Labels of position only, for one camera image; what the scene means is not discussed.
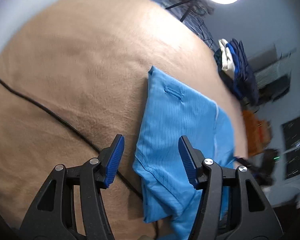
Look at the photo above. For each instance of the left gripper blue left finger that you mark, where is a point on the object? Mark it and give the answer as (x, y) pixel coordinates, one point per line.
(110, 158)

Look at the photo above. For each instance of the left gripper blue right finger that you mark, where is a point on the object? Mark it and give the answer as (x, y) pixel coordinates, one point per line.
(192, 161)

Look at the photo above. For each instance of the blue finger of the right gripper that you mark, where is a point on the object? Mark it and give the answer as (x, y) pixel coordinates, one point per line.
(245, 163)

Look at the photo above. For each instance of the light blue jacket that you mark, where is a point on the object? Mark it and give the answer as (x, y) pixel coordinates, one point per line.
(180, 129)

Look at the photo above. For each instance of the orange cloth covered box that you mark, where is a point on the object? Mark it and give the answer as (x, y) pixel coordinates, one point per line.
(258, 132)

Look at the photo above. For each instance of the dark navy folded jacket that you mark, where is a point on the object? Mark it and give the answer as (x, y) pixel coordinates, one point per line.
(246, 80)

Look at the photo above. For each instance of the blue folded garment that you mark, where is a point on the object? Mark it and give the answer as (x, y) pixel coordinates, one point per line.
(234, 85)

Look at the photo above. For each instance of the white folded garment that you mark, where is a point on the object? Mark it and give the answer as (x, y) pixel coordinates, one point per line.
(227, 57)

